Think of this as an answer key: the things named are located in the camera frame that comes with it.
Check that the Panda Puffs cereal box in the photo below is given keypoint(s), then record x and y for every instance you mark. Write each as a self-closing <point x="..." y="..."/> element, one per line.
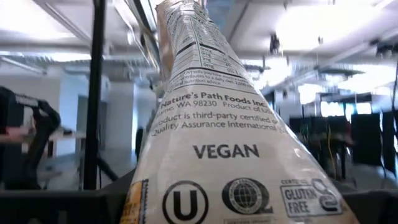
<point x="224" y="140"/>

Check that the dark background workstation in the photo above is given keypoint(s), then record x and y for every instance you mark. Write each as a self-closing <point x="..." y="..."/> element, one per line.
<point x="367" y="140"/>

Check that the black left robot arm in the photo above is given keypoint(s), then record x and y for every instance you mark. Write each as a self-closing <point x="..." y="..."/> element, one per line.
<point x="43" y="124"/>

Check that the black vertical pole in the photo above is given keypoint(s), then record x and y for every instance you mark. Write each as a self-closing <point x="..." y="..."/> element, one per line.
<point x="94" y="93"/>

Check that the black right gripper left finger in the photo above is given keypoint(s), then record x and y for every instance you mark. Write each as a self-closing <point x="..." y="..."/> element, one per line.
<point x="115" y="202"/>

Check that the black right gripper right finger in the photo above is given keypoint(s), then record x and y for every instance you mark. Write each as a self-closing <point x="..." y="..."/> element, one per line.
<point x="373" y="208"/>

